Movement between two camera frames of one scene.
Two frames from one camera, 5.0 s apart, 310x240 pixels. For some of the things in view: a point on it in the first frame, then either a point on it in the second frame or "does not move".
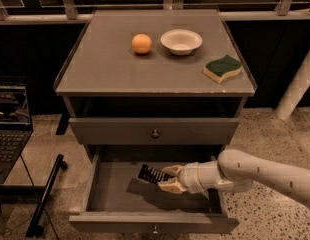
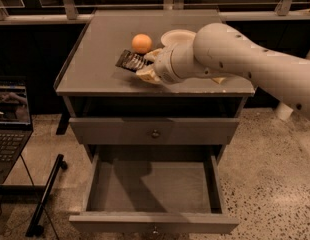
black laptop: [13, 124] does not move
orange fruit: [141, 43] does not move
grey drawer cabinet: [159, 87] does not move
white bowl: [181, 41] does not move
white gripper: [188, 178] to [164, 66]
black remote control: [153, 174] to [132, 61]
